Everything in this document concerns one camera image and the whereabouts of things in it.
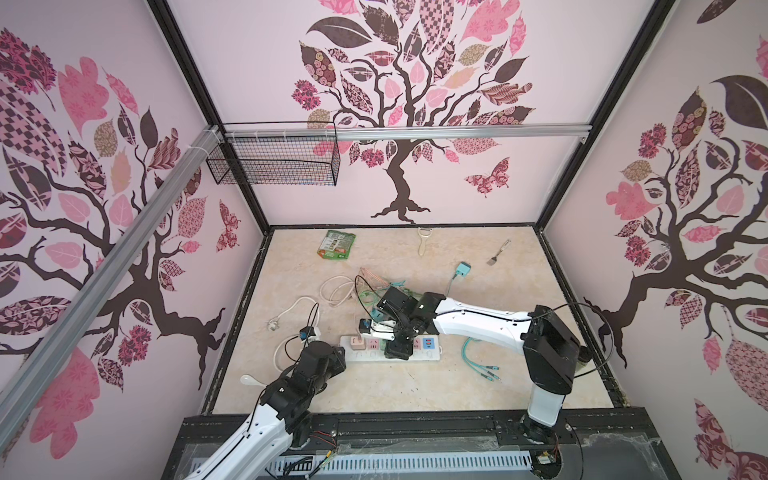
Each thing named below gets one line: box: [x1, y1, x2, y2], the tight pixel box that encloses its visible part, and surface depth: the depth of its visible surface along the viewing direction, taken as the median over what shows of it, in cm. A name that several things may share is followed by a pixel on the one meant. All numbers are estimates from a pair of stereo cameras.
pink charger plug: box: [350, 336, 366, 351], surface depth 83 cm
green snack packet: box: [317, 230, 357, 260], surface depth 116 cm
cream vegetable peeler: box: [417, 227, 433, 256], surface depth 120 cm
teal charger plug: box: [452, 261, 472, 279], surface depth 108 cm
